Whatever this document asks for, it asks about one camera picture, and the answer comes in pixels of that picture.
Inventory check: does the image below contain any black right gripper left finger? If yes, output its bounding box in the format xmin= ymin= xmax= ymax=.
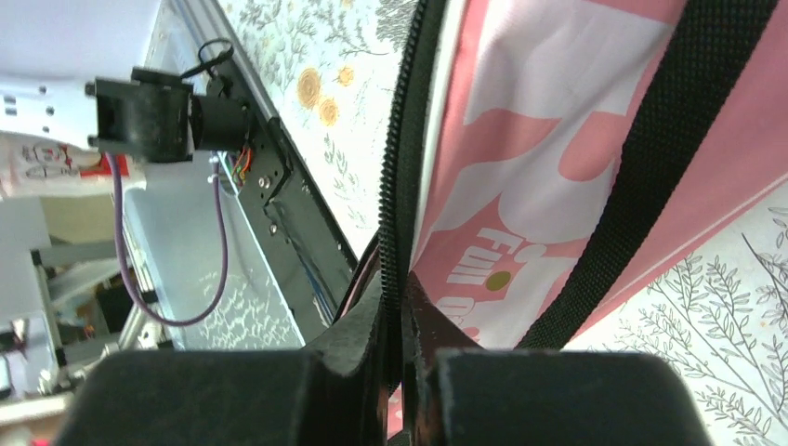
xmin=54 ymin=276 xmax=388 ymax=445

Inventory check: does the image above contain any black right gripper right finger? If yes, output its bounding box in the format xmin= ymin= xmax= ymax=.
xmin=401 ymin=276 xmax=710 ymax=445

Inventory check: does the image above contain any pink sport racket bag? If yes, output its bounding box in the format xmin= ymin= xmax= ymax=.
xmin=332 ymin=0 xmax=788 ymax=446

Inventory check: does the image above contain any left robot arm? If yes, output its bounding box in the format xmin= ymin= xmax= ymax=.
xmin=1 ymin=68 xmax=251 ymax=164

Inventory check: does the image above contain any floral patterned table mat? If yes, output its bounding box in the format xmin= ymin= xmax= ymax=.
xmin=221 ymin=1 xmax=787 ymax=445

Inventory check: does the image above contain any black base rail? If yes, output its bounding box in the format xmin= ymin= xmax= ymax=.
xmin=208 ymin=61 xmax=357 ymax=339

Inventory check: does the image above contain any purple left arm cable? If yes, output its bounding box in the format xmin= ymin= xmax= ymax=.
xmin=104 ymin=151 xmax=230 ymax=329

